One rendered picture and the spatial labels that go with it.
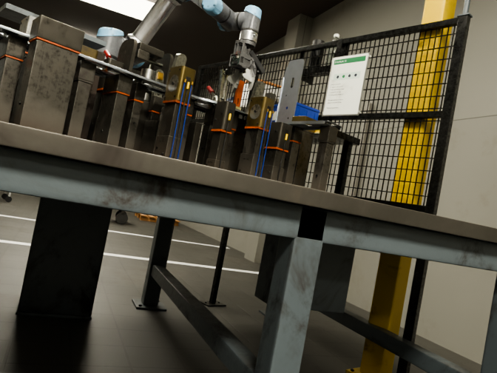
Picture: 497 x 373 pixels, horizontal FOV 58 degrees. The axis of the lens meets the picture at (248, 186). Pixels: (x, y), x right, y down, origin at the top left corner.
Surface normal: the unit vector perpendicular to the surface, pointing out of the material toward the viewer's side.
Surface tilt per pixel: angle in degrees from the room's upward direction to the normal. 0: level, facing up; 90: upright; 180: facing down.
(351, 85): 90
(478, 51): 90
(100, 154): 90
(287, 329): 90
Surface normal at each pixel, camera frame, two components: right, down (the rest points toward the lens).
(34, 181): 0.38, 0.04
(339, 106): -0.74, -0.16
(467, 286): -0.91, -0.18
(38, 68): 0.65, 0.10
